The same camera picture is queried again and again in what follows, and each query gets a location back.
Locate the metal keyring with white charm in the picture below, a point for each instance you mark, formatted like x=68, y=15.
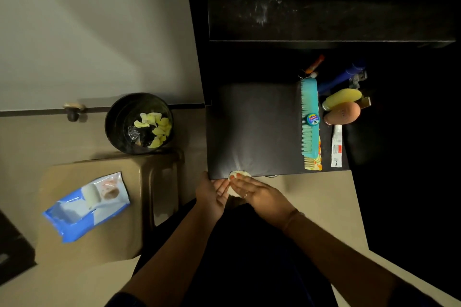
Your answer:
x=312, y=74

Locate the person's right hand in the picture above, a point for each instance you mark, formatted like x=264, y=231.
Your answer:
x=268, y=200

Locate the blue patterned right sleeve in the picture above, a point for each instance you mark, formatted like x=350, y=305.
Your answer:
x=414, y=294

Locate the beige plastic stool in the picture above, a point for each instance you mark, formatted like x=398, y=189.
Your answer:
x=115, y=227

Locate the yellow makeup sponge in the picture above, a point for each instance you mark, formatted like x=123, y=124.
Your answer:
x=342, y=98

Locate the person's dark trousers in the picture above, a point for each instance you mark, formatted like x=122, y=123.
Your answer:
x=245, y=263

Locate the person's left hand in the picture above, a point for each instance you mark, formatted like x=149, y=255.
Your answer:
x=210, y=200

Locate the blue patterned sleeve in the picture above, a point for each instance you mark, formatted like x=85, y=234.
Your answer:
x=414, y=294
x=124, y=301

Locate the yellow crumpled wipes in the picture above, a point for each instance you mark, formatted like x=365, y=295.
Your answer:
x=162, y=127

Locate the metal cabinet hinge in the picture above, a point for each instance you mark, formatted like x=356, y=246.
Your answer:
x=360, y=76

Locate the dark furniture piece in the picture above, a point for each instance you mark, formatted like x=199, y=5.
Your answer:
x=12, y=252

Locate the white wet wipe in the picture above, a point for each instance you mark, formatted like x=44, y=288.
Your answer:
x=237, y=173

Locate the floral yellow orange packet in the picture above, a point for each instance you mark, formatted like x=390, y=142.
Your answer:
x=318, y=159

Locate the black round waste bin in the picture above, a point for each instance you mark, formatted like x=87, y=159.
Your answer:
x=117, y=123

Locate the person's right forearm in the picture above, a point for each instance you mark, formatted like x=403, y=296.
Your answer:
x=342, y=267

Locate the white tube with red label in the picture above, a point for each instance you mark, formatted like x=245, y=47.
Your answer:
x=336, y=148

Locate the colourful round-capped tube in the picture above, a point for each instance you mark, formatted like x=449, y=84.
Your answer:
x=313, y=119

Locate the pink wrist thread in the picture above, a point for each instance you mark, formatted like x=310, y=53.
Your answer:
x=292, y=218

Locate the pale cabinet door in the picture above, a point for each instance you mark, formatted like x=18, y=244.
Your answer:
x=90, y=29

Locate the teal wide-tooth comb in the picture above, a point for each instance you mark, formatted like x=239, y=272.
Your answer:
x=309, y=98

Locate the blue plastic bottle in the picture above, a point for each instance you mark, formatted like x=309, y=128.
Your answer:
x=338, y=78

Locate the person's left forearm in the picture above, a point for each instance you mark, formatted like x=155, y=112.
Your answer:
x=169, y=263

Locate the pink makeup sponge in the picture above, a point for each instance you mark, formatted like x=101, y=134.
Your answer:
x=342, y=113

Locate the blue patterned left sleeve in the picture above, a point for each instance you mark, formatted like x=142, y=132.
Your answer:
x=124, y=301

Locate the clear plastic wrapper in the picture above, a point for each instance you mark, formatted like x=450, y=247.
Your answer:
x=133, y=133

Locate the dark cabinet shelf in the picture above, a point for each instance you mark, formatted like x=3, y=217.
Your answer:
x=331, y=19

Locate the orange lip balm stick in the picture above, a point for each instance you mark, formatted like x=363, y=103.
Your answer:
x=315, y=64

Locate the blue wet wipes pack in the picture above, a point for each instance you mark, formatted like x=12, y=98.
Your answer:
x=72, y=217

